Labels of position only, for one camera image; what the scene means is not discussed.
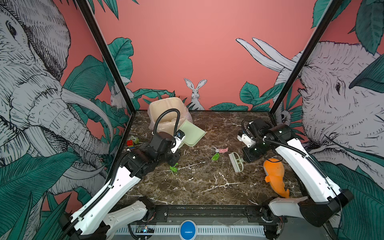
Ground colourful toy block frog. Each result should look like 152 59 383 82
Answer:
126 136 140 149

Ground light green plastic dustpan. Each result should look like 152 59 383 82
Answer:
179 120 207 147

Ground green paper scrap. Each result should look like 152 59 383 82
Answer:
170 163 179 173
211 153 220 161

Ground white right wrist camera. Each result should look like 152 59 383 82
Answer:
237 134 256 148

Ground cream plastic trash bin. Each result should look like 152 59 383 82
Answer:
148 97 193 135

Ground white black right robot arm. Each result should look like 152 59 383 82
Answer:
238 119 354 227

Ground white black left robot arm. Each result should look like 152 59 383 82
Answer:
59 109 185 240

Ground orange plush fish toy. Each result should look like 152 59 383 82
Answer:
263 158 290 198

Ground green paper scrap far left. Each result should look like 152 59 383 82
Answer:
170 163 179 173

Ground green paper scrap upper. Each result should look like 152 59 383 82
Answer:
211 153 220 161

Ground light green hand brush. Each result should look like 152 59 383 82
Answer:
229 152 244 173

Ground white slotted cable duct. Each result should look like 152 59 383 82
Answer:
131 225 266 238

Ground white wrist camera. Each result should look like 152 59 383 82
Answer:
171 130 186 154
237 134 256 148

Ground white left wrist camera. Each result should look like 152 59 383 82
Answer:
171 130 186 154

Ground pink paper scrap long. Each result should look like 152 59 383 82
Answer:
217 148 229 153

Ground blue round button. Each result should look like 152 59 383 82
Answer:
179 220 197 240

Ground clear plastic bin liner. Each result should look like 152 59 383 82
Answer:
148 104 192 135

